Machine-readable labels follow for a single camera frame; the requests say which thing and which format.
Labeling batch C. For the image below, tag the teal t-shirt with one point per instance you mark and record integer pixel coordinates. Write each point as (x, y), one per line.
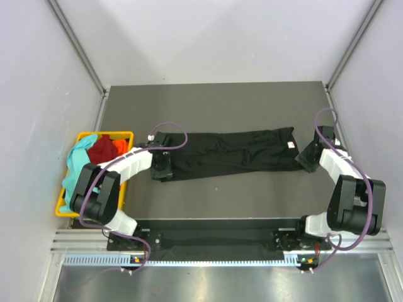
(76, 160)

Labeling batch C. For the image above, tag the right aluminium frame post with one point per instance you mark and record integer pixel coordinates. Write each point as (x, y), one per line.
(365, 23)

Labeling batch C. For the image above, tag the black t-shirt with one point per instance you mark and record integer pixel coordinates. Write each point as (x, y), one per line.
(221, 154)

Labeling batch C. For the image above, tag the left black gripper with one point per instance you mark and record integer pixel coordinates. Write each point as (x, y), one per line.
(166, 172)

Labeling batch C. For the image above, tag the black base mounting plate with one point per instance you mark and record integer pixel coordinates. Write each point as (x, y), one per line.
(222, 238)

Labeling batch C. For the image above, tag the aluminium frame post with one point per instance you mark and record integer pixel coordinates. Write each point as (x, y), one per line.
(66, 27)
(365, 23)

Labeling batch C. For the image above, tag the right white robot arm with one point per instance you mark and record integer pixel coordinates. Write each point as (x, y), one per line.
(348, 206)

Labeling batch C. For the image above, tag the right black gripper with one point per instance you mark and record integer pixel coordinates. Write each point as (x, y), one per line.
(301, 158)

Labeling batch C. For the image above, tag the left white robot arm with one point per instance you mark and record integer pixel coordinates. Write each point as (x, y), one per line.
(97, 192)

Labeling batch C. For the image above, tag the dark red t-shirt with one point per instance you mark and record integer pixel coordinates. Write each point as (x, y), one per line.
(102, 151)

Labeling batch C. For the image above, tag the left aluminium frame post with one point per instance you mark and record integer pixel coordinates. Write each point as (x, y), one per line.
(66, 27)

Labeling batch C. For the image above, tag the slotted grey cable duct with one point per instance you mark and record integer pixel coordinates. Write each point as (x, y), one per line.
(127, 260)

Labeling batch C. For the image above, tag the orange t-shirt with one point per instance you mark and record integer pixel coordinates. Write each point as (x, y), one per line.
(121, 146)

